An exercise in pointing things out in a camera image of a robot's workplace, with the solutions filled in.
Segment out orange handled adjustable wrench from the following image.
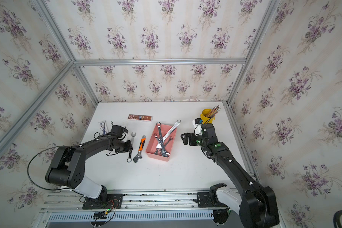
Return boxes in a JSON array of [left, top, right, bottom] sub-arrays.
[[133, 135, 146, 163]]

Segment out pink plastic storage box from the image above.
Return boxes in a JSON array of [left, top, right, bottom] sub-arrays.
[[145, 124, 177, 162]]

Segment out large silver adjustable wrench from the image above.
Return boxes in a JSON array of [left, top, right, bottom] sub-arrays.
[[156, 120, 181, 141]]

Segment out long silver combination wrench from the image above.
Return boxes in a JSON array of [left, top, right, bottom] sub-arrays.
[[156, 122, 169, 158]]

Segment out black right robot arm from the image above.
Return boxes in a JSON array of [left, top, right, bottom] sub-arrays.
[[180, 123, 280, 228]]

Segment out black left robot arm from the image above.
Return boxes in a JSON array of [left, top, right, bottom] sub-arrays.
[[45, 125, 133, 203]]

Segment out yellow pencil cup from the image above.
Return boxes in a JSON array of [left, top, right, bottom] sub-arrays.
[[200, 109, 215, 124]]

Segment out red rectangular carton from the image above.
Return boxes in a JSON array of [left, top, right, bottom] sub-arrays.
[[127, 114, 153, 122]]

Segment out coloured pencils bundle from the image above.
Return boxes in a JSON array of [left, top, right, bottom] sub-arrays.
[[204, 105, 220, 118]]

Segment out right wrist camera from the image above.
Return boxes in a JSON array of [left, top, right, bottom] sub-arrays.
[[192, 118, 203, 135]]

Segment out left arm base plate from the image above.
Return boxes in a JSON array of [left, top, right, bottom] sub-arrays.
[[82, 193, 124, 210]]

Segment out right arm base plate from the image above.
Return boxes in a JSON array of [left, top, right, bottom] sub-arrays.
[[195, 192, 238, 208]]

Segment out aluminium mounting rail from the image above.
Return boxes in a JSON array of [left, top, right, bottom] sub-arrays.
[[40, 189, 224, 212]]

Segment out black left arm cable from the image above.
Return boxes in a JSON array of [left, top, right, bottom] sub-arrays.
[[27, 146, 75, 191]]

